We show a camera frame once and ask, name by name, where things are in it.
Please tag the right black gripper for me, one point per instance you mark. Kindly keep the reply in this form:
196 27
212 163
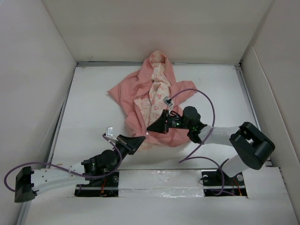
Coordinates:
161 125

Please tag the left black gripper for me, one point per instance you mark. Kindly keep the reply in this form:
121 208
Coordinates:
131 144

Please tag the pink hooded jacket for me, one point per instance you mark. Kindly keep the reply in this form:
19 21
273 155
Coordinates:
141 95

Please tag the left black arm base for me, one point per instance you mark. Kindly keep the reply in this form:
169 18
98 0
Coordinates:
106 187

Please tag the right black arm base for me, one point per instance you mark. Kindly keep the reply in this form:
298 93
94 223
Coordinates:
216 186

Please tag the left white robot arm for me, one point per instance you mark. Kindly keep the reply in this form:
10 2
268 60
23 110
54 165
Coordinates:
30 182

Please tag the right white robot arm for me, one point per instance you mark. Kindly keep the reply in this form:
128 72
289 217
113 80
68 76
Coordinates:
252 146

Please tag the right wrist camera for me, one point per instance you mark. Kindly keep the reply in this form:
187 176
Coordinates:
169 103

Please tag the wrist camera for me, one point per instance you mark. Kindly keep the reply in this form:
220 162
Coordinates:
109 134
169 103

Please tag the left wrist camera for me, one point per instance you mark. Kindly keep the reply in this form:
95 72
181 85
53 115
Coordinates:
109 134

